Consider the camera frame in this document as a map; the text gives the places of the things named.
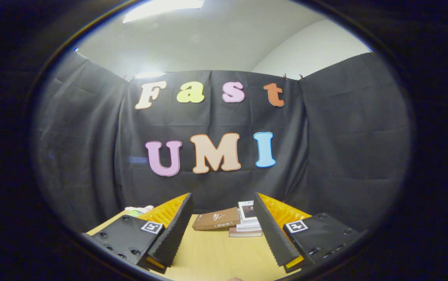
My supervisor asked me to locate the pink and green plush toy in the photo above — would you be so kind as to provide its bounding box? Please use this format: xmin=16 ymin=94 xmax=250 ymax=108
xmin=124 ymin=205 xmax=155 ymax=217

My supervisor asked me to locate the brown cover book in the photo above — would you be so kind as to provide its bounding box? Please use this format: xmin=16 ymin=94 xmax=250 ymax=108
xmin=192 ymin=207 xmax=241 ymax=231

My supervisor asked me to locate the white book with portrait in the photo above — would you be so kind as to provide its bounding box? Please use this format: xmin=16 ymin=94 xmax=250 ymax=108
xmin=238 ymin=201 xmax=257 ymax=221

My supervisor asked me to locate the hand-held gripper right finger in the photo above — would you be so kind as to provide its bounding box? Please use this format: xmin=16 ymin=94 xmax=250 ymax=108
xmin=253 ymin=192 xmax=367 ymax=274

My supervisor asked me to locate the black backdrop cloth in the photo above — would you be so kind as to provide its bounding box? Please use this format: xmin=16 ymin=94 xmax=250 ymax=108
xmin=33 ymin=51 xmax=412 ymax=233

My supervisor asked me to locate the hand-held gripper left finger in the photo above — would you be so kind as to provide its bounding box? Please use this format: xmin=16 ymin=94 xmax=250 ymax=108
xmin=82 ymin=192 xmax=194 ymax=274

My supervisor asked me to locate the ceiling light panel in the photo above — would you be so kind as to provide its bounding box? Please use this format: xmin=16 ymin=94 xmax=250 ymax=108
xmin=123 ymin=0 xmax=205 ymax=24

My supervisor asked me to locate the pinkish brown book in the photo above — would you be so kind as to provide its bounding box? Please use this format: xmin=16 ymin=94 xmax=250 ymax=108
xmin=229 ymin=228 xmax=263 ymax=238

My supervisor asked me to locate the plain white book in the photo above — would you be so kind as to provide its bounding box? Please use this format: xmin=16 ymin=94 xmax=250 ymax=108
xmin=236 ymin=219 xmax=261 ymax=232

